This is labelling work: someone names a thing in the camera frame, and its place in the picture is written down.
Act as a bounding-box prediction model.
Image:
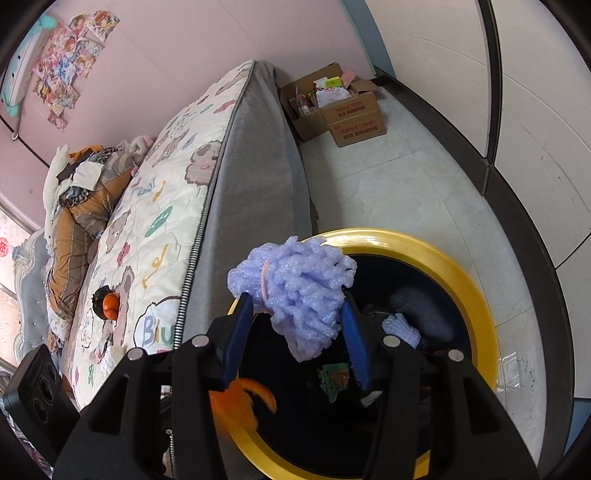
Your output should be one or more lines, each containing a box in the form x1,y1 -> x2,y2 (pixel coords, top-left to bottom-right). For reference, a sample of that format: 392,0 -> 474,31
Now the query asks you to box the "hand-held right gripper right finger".
340,295 -> 539,480

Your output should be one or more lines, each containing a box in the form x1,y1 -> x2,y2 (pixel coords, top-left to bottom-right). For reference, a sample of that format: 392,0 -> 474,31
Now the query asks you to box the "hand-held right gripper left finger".
53,293 -> 254,480

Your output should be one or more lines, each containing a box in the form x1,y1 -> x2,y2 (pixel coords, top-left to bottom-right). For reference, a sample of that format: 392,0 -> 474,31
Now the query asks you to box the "white foam net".
382,312 -> 421,348

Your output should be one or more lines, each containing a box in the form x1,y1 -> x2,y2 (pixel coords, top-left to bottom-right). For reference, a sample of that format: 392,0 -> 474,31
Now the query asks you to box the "green snack wrapper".
318,363 -> 353,404

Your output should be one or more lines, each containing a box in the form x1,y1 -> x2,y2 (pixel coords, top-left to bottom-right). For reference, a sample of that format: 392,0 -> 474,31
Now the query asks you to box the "purple foam net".
228,235 -> 358,363

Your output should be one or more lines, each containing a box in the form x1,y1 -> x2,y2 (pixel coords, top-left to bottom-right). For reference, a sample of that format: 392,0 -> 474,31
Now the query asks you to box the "yellow rimmed black trash bin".
217,227 -> 500,480

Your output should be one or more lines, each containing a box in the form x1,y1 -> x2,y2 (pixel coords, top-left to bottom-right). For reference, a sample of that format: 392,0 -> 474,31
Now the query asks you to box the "white patterned cloth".
46,314 -> 71,354

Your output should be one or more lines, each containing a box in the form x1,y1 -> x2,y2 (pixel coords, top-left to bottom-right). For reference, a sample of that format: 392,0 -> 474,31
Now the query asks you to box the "grey tufted headboard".
12,228 -> 52,357

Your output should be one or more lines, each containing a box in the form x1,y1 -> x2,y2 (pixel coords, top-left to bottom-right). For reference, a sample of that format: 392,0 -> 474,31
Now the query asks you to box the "black and orange toy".
92,285 -> 117,315

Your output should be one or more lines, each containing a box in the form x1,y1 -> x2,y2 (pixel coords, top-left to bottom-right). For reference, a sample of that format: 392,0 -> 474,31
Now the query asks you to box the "brown checked quilt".
45,147 -> 140,320

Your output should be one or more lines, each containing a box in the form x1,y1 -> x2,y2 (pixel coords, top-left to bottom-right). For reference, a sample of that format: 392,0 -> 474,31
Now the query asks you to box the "cartoon printed bed mattress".
60,59 -> 320,480

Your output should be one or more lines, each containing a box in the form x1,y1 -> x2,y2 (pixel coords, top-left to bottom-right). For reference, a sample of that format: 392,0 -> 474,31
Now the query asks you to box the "white plush toy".
43,145 -> 71,214

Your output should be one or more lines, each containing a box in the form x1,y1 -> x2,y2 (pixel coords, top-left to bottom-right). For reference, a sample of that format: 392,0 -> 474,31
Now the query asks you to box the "white folded cloth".
71,162 -> 103,190

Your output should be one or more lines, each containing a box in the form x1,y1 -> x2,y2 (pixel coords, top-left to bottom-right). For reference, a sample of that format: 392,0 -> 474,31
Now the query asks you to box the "red printed cardboard box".
323,78 -> 388,148

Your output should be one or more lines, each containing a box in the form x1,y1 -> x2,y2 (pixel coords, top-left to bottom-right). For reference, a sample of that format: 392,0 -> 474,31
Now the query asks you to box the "open plain cardboard box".
279,62 -> 337,142

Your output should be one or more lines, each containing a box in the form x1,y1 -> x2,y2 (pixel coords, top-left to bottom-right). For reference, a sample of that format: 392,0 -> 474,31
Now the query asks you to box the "white plastic bag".
316,88 -> 352,108

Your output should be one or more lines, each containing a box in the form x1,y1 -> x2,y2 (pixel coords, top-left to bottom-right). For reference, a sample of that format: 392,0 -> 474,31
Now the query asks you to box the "white panelled wardrobe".
362,0 -> 591,324

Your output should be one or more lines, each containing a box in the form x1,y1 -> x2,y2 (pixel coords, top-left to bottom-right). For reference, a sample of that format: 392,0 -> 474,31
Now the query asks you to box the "window with metal frame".
0,207 -> 38,365

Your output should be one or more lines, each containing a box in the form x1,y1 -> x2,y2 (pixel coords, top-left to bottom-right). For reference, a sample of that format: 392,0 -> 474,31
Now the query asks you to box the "cluster of cartoon wall posters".
33,10 -> 120,133

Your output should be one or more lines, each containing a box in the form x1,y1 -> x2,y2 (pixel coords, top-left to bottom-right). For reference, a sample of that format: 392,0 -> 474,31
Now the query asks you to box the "white wall air conditioner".
0,13 -> 52,117

